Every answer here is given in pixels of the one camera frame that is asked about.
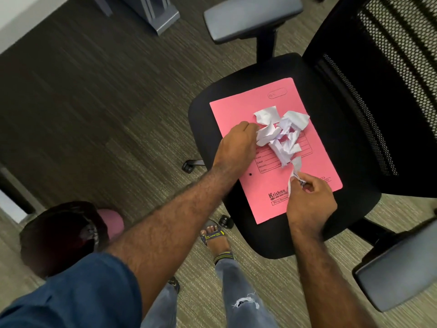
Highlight person's right hand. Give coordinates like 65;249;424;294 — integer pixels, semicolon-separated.
286;173;338;237

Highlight person's left hand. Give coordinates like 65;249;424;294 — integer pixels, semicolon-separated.
212;121;259;177

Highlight torn white paper strip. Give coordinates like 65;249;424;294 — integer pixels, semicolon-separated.
288;156;307;198

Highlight person's left forearm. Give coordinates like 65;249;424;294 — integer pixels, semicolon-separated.
106;165;247;316

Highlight person's right forearm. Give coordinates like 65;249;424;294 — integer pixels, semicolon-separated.
290;227;378;328

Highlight pink paper file folder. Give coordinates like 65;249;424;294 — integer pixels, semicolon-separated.
209;77;343;225

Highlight pile of torn paper pieces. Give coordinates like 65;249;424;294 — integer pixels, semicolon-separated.
253;106;310;168

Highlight black chair seat cushion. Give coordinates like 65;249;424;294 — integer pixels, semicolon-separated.
188;53;383;260

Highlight ripped grey jeans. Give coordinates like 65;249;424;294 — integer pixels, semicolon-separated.
140;256;278;328

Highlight grey chair armrest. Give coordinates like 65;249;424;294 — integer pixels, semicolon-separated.
348;215;437;313
204;0;304;63

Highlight black mesh chair backrest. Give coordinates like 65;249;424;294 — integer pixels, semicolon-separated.
302;0;437;215

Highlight grey furniture base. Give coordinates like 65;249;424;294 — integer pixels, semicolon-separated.
92;0;181;36

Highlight black trash bag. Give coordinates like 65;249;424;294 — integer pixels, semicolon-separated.
19;201;110;280

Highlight blue shirt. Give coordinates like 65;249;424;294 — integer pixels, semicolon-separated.
0;253;142;328

